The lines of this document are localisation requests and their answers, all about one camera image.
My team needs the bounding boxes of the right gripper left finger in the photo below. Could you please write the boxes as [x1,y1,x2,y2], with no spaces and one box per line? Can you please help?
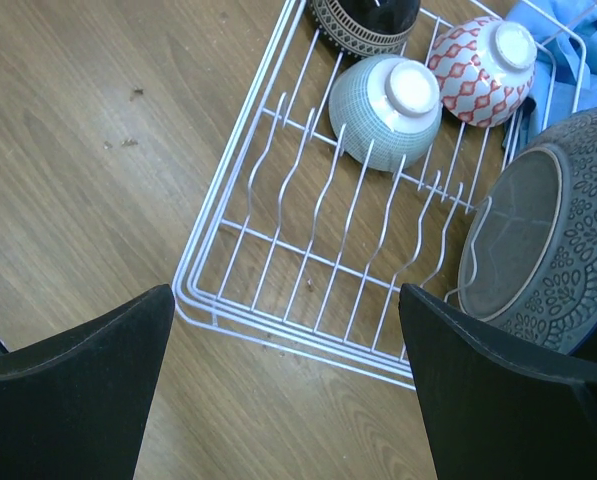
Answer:
[0,284,175,479]

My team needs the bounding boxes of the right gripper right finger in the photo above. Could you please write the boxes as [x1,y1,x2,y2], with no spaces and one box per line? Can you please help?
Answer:
[399,284,597,479]

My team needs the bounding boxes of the dark teal embossed plate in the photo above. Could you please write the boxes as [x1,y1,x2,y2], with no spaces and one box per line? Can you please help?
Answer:
[457,107,597,354]

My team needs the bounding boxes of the light green ribbed bowl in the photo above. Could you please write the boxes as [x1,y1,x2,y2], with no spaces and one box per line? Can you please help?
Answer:
[328,54,442,173]

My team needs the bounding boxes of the red white patterned bowl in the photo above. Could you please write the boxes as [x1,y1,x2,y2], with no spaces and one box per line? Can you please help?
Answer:
[428,16,537,128]

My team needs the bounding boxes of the light blue cloth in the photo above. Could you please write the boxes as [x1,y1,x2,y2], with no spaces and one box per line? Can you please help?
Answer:
[506,0,597,149]

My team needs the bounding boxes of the dark brown bowl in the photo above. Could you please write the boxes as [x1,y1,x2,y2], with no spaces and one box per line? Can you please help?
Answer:
[308,0,421,59]

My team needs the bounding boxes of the white wire dish rack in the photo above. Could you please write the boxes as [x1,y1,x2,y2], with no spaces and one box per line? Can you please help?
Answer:
[172,0,597,391]

